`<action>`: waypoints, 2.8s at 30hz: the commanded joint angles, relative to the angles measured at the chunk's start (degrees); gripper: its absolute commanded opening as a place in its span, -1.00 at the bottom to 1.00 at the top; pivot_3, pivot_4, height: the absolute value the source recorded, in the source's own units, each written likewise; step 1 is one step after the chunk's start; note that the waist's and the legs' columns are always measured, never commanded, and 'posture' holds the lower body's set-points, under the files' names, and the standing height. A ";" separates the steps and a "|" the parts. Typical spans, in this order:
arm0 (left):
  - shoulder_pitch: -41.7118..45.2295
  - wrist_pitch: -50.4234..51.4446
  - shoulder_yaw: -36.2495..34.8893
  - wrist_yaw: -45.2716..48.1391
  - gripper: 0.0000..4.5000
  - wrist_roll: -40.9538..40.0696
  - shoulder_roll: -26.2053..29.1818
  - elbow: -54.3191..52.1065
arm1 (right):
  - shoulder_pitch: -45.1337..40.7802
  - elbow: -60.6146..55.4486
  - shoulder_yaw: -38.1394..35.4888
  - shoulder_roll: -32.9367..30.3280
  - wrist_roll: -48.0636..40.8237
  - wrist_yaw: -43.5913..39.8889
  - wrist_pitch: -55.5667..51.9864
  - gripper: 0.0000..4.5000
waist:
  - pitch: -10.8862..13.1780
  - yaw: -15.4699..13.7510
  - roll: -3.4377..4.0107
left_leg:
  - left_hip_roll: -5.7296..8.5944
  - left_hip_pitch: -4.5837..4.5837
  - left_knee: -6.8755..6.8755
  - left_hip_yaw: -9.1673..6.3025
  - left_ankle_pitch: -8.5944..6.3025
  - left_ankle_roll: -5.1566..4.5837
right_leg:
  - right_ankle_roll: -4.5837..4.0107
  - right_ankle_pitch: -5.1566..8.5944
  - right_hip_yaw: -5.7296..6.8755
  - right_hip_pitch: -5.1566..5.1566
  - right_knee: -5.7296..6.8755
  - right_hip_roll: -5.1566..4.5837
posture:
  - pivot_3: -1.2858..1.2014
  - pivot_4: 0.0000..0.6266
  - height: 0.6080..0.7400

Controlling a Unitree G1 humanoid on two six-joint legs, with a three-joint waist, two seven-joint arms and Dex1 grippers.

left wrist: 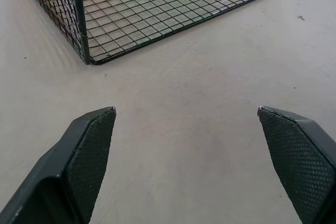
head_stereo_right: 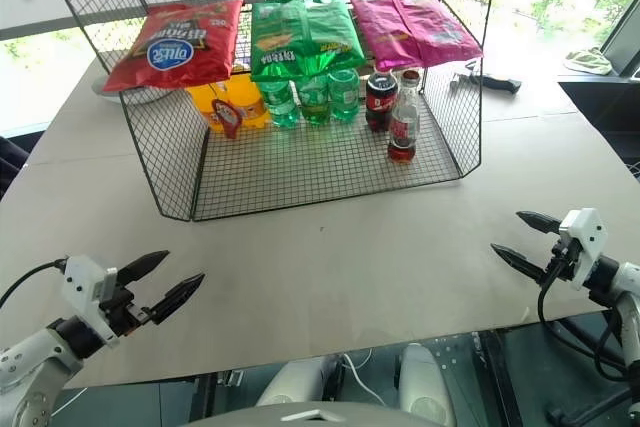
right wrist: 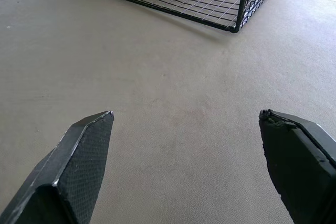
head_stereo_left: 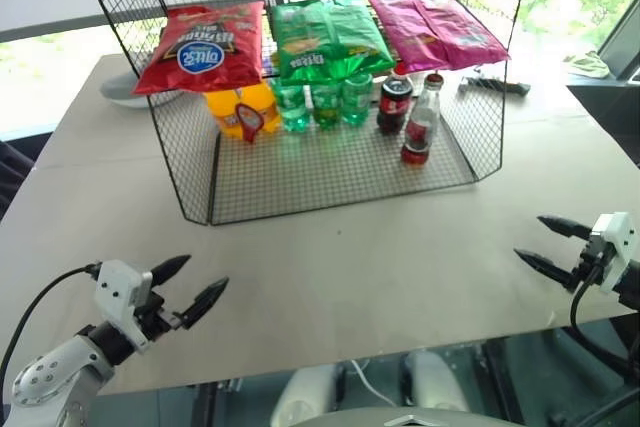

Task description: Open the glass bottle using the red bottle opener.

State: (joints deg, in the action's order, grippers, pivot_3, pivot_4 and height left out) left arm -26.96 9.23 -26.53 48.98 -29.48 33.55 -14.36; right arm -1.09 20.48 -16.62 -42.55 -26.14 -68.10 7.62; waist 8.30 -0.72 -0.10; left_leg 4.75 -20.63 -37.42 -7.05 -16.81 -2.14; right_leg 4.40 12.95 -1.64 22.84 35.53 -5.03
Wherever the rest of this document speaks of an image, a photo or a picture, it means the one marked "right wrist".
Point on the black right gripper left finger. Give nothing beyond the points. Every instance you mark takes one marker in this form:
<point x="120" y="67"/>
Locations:
<point x="71" y="171"/>

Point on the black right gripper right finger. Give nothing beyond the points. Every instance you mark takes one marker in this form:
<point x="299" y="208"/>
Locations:
<point x="296" y="169"/>

